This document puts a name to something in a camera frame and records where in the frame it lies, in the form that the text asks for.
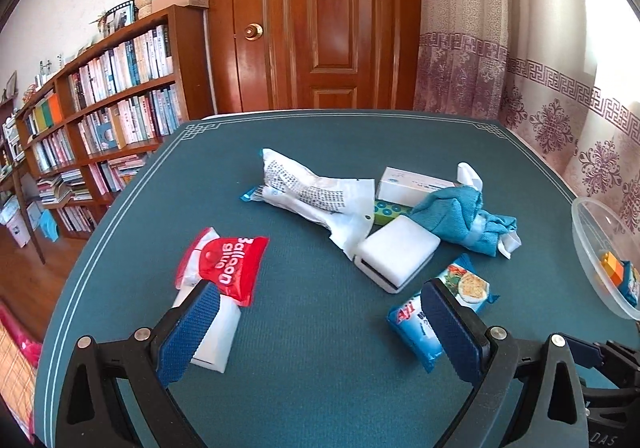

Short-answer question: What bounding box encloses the orange yellow toy brick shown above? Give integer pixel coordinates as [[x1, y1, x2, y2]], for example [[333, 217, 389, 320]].
[[600, 251, 624, 287]]

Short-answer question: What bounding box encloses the clear plastic bowl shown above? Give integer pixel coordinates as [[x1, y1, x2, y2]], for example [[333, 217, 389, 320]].
[[570, 197, 639, 321]]

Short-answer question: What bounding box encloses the white printed plastic bag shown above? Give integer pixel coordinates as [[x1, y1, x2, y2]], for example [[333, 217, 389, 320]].
[[241, 148, 375, 259]]

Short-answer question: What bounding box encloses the white sponge block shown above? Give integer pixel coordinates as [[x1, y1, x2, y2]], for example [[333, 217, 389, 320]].
[[191, 295, 241, 373], [354, 215, 440, 294]]

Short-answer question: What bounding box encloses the wooden door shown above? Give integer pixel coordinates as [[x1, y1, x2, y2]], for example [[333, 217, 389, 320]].
[[208, 0, 421, 113]]

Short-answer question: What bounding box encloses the red balloon glue packet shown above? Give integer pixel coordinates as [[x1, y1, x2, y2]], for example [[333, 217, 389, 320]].
[[175, 227, 269, 307]]

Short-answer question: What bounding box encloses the blue cloth with ribbon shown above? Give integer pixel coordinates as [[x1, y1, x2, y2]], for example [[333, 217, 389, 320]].
[[409, 162, 522, 259]]

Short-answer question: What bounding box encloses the purple patterned curtain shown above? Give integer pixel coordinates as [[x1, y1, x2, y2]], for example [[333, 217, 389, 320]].
[[413, 0, 639, 231]]

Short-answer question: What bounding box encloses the white blue medicine box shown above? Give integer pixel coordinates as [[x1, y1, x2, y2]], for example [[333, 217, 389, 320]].
[[376, 167, 456, 208]]

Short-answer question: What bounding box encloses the brass door knob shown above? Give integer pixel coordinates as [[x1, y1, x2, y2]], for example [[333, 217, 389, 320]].
[[243, 23, 264, 41]]

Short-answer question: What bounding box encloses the green toy brick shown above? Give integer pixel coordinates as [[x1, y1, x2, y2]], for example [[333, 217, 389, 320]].
[[374, 200, 412, 226]]

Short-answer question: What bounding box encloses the small side shelf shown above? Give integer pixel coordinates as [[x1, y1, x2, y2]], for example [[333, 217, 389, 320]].
[[0, 95, 48, 265]]

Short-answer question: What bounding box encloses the small blue cracker pack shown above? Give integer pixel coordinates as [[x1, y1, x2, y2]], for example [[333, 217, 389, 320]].
[[618, 261, 639, 307]]

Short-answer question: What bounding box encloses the large blue cracker pack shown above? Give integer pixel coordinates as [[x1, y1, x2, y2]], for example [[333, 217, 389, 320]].
[[386, 253, 499, 373]]

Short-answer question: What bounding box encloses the wooden bookshelf with books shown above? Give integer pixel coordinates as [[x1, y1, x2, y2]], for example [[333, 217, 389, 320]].
[[15, 5, 214, 238]]

